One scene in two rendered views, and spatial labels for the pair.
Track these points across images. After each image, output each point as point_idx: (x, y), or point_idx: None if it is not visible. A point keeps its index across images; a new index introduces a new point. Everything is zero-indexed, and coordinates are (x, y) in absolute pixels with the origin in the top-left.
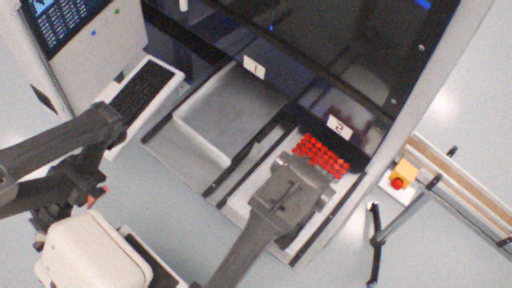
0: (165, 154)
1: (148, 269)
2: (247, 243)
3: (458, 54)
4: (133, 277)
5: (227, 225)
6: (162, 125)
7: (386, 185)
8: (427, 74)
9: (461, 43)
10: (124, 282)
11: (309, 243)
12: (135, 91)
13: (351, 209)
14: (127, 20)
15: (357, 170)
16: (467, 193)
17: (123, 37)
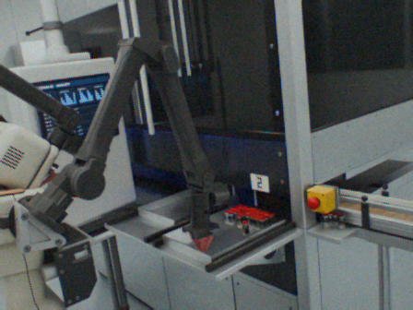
0: (123, 228)
1: (55, 148)
2: (114, 69)
3: (289, 26)
4: (40, 137)
5: None
6: (127, 215)
7: (316, 231)
8: (282, 63)
9: (286, 17)
10: (30, 133)
11: (229, 255)
12: (116, 215)
13: (307, 303)
14: (117, 164)
15: None
16: (407, 208)
17: (113, 178)
